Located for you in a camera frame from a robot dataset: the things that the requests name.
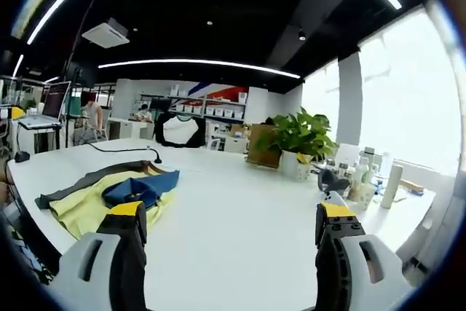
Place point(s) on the white ceiling air conditioner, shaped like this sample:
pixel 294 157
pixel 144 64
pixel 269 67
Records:
pixel 106 35

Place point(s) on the white desk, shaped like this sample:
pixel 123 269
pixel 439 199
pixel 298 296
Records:
pixel 127 128

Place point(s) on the curved ceiling light strip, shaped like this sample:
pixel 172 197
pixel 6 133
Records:
pixel 58 3

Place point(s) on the yellow and blue garment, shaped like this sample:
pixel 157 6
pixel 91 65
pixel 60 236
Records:
pixel 91 209

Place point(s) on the long ceiling light strip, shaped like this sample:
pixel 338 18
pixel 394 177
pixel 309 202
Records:
pixel 200 64

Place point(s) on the green potted plant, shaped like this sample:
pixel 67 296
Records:
pixel 302 132

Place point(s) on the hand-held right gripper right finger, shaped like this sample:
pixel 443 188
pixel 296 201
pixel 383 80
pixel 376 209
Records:
pixel 331 271

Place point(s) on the brown cardboard box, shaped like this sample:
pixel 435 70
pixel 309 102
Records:
pixel 264 145

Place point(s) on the group of small bottles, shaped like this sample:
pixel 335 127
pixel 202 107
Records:
pixel 360 176

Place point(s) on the shelf with white boxes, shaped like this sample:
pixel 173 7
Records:
pixel 209 105

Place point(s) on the tall white bottle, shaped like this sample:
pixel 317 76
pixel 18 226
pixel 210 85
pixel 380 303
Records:
pixel 391 187

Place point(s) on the black light stand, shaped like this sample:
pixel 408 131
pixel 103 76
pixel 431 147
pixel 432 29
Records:
pixel 77 103

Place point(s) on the white cup with yellow tag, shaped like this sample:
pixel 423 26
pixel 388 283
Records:
pixel 304 169

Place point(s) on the black and white raglan shirt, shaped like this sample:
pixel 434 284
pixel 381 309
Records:
pixel 179 129

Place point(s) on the open silver laptop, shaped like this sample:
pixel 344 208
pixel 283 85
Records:
pixel 54 105

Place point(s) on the black headset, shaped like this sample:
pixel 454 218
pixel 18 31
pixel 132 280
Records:
pixel 331 180

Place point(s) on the white laptop cart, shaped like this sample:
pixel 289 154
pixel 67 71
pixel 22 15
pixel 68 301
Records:
pixel 38 138

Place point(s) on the black computer mouse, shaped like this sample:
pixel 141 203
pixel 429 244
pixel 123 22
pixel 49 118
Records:
pixel 22 157

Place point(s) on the black gooseneck microphone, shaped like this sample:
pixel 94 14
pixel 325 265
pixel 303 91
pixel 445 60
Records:
pixel 157 158

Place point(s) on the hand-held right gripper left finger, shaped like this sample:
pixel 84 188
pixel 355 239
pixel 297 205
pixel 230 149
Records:
pixel 123 274

